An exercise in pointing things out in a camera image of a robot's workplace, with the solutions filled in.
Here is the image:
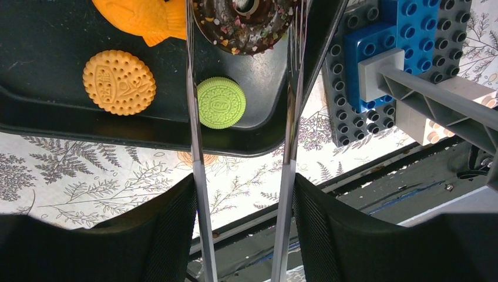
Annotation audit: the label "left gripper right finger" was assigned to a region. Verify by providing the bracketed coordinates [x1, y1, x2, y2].
[292, 174, 497, 281]

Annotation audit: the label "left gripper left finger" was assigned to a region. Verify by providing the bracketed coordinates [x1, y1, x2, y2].
[1, 174, 197, 281]

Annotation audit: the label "chocolate sprinkle donut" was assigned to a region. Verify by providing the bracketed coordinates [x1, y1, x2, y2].
[191, 1, 307, 56]

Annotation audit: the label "silver tongs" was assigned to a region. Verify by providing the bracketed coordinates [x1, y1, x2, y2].
[186, 1, 308, 281]

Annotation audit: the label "black lego baseplate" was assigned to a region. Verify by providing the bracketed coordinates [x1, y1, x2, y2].
[322, 1, 472, 147]

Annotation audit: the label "beige lego brick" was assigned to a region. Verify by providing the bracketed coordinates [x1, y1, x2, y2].
[395, 76, 497, 146]

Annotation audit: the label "green round cookie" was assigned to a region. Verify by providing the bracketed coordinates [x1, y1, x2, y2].
[197, 76, 246, 129]

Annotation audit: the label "orange round biscuit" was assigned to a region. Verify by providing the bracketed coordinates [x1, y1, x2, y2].
[82, 50, 157, 116]

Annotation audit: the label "grey lego piece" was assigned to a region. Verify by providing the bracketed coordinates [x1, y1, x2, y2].
[358, 48, 497, 190]

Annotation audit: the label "orange fish biscuit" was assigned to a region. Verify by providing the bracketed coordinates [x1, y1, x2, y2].
[93, 0, 187, 47]

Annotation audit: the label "black serving tray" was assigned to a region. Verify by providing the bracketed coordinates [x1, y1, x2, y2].
[0, 0, 349, 158]

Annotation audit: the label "blue lego block stack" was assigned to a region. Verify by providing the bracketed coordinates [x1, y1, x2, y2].
[343, 1, 439, 113]

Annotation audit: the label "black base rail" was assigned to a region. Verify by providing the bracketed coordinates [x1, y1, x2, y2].
[186, 136, 498, 282]

